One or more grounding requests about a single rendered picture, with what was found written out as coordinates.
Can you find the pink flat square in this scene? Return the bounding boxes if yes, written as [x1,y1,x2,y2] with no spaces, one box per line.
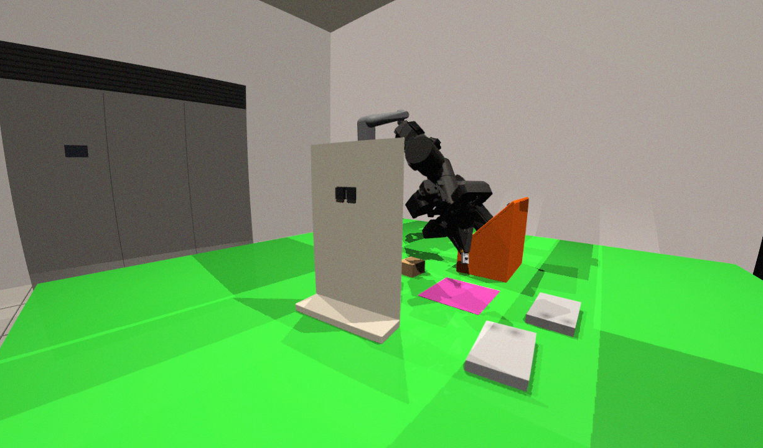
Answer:
[418,278,500,315]

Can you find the beige panel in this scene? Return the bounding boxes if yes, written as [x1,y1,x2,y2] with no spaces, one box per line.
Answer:
[295,138,405,344]

